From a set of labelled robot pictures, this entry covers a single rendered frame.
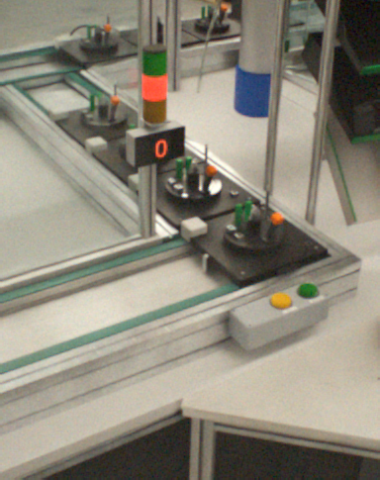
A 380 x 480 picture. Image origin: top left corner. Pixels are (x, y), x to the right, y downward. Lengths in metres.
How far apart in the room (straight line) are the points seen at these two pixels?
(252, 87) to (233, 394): 1.32
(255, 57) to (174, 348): 1.28
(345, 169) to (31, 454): 0.97
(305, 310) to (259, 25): 1.19
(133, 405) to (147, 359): 0.09
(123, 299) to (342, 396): 0.50
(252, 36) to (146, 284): 1.11
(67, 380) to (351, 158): 0.87
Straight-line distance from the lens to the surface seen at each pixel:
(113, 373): 1.60
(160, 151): 1.75
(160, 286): 1.81
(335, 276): 1.84
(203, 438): 1.70
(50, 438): 1.56
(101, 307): 1.76
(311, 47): 1.96
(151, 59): 1.67
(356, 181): 1.98
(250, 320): 1.65
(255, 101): 2.73
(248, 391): 1.65
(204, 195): 2.01
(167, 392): 1.63
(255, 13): 2.65
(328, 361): 1.74
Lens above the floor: 1.97
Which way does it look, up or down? 31 degrees down
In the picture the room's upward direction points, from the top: 1 degrees clockwise
